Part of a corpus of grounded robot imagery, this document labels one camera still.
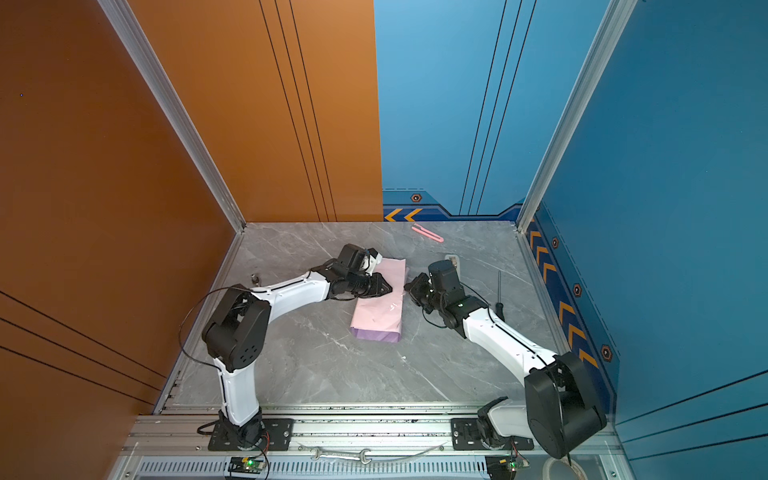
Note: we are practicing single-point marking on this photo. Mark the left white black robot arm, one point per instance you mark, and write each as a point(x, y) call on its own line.
point(236, 332)

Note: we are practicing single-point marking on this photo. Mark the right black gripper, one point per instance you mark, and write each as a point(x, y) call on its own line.
point(414, 287)

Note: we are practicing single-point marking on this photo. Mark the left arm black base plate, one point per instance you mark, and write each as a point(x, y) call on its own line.
point(271, 434)

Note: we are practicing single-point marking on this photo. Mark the left green circuit board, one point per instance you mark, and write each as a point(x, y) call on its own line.
point(248, 468)

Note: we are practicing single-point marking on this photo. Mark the white tape roll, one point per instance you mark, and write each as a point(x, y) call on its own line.
point(563, 469)

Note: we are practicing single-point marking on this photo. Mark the green circuit board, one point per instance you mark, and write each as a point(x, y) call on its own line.
point(248, 468)
point(501, 468)

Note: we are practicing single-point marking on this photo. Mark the silver wrench on rail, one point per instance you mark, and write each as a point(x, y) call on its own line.
point(319, 453)

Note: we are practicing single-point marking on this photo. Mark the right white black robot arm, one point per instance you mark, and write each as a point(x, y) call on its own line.
point(562, 409)

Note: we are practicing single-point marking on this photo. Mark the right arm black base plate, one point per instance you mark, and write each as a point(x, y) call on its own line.
point(472, 433)

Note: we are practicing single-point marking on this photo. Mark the yellow handled screwdriver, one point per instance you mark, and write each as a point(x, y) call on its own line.
point(499, 305)

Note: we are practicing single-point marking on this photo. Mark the pink wrapping paper sheet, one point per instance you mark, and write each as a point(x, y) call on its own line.
point(380, 319)

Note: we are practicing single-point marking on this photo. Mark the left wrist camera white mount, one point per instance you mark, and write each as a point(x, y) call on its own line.
point(357, 260)

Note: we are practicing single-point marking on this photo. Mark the pink scissors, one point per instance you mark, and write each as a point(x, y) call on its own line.
point(427, 233)

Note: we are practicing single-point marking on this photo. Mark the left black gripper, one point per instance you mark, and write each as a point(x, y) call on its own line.
point(378, 283)

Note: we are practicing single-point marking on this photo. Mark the right green circuit board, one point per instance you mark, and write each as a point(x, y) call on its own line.
point(501, 468)

